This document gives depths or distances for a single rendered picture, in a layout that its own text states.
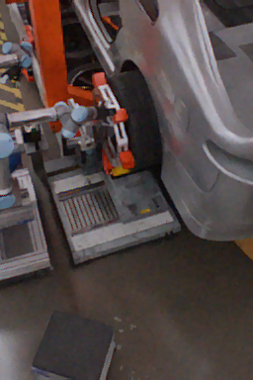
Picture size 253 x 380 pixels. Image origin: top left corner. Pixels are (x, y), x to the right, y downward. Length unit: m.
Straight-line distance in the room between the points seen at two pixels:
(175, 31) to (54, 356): 1.91
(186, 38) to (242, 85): 0.99
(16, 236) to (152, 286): 1.02
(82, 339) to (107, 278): 0.67
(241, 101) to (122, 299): 1.57
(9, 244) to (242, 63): 2.07
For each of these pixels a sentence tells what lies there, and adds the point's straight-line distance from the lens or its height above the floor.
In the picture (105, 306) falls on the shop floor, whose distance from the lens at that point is 3.46.
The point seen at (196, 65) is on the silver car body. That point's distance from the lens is 2.37.
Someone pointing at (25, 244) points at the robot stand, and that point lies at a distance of 3.50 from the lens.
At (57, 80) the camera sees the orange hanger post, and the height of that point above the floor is 1.02.
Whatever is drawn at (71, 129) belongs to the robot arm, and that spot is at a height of 1.34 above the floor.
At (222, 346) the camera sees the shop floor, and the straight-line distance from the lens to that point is 3.42.
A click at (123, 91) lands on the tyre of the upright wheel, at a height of 1.18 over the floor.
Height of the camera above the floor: 3.16
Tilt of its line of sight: 47 degrees down
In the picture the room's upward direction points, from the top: straight up
